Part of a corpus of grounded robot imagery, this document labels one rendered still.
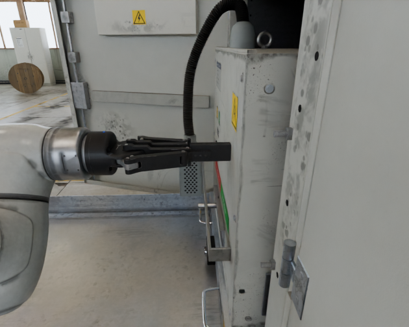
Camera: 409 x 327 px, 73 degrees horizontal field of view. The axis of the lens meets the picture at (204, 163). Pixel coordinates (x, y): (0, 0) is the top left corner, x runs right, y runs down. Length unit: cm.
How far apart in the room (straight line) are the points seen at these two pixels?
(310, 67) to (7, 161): 43
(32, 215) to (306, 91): 42
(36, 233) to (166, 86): 69
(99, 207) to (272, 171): 78
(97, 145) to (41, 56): 1158
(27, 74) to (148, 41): 948
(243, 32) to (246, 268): 52
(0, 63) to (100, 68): 1262
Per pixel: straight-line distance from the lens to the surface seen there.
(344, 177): 18
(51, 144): 49
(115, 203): 105
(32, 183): 50
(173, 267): 81
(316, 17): 29
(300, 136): 30
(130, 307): 74
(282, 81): 36
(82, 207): 109
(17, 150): 51
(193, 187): 88
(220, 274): 67
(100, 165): 47
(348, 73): 18
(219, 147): 47
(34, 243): 50
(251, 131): 37
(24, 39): 1222
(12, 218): 48
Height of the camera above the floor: 140
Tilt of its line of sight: 23 degrees down
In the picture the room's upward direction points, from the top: straight up
